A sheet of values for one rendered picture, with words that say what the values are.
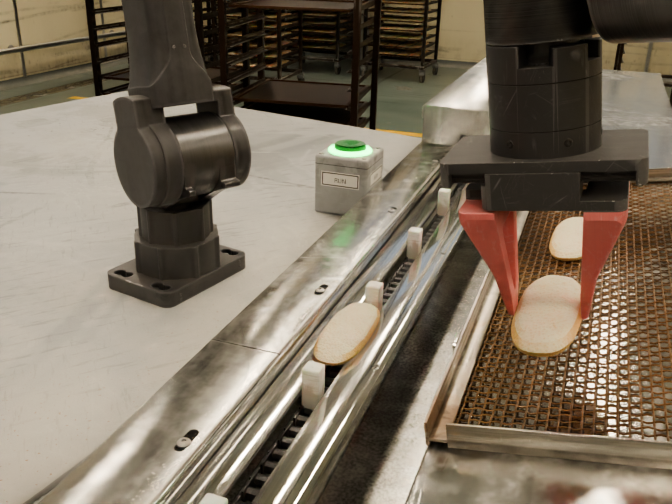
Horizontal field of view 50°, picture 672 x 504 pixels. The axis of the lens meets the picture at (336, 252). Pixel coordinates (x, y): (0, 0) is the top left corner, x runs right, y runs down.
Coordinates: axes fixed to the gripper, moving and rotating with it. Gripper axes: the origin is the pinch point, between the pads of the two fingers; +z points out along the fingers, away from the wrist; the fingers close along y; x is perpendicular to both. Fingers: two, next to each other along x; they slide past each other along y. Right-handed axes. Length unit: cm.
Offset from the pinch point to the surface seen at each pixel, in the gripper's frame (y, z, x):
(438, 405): -5.6, 4.5, -5.2
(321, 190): -32, 5, 40
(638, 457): 5.0, 4.7, -7.5
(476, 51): -152, 64, 716
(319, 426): -13.9, 7.7, -4.2
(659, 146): 8, 16, 99
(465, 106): -19, 1, 67
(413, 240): -16.4, 6.7, 26.7
